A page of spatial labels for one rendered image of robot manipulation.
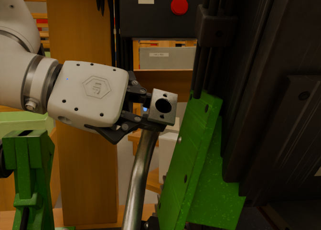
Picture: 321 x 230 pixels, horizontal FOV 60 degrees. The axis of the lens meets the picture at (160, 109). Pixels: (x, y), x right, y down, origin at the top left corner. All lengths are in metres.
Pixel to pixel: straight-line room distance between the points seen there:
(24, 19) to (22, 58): 0.08
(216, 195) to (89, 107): 0.20
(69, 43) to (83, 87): 0.29
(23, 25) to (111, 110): 0.20
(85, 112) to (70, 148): 0.34
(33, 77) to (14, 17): 0.12
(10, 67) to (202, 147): 0.27
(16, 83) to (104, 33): 0.31
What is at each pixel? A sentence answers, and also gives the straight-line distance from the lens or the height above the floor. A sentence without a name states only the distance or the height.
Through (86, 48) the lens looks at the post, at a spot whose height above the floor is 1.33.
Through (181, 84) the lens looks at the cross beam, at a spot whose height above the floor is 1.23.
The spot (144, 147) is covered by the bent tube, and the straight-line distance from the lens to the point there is 0.49.
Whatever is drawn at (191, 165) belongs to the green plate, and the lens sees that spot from 0.33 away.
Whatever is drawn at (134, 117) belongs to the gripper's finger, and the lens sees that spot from 0.41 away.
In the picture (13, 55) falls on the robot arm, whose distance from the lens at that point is 0.43.
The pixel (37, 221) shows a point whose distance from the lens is 0.63.
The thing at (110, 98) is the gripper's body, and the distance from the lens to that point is 0.40.
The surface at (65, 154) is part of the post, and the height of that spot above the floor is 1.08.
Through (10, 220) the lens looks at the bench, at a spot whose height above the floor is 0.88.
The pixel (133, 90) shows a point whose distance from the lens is 0.43.
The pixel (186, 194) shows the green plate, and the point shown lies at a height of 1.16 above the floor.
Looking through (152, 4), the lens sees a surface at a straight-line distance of 0.57.
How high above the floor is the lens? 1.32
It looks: 11 degrees down
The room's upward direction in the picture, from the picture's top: straight up
